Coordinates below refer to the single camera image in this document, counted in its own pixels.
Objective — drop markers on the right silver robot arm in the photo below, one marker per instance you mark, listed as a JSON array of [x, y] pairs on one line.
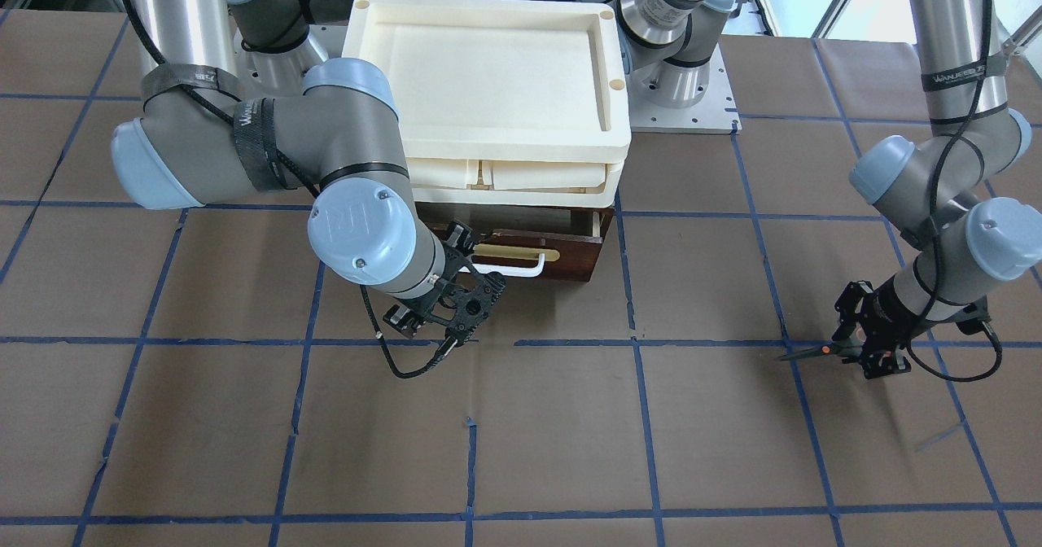
[[234, 102]]

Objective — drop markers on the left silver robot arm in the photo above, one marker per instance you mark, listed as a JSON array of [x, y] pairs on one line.
[[967, 247]]

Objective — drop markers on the wooden drawer with white handle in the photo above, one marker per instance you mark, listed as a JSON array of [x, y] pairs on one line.
[[566, 257]]

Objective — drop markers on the cream plastic tray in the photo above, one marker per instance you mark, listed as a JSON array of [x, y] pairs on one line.
[[503, 102]]

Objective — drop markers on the dark brown wooden cabinet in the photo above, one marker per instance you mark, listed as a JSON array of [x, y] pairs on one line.
[[488, 218]]

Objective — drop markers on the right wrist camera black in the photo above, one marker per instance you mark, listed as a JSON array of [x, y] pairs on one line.
[[404, 320]]

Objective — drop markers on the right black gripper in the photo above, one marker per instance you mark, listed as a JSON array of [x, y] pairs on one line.
[[459, 240]]

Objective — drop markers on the grey orange scissors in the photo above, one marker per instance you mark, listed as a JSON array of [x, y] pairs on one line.
[[848, 350]]

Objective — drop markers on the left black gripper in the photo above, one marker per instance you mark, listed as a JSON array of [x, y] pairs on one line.
[[882, 313]]

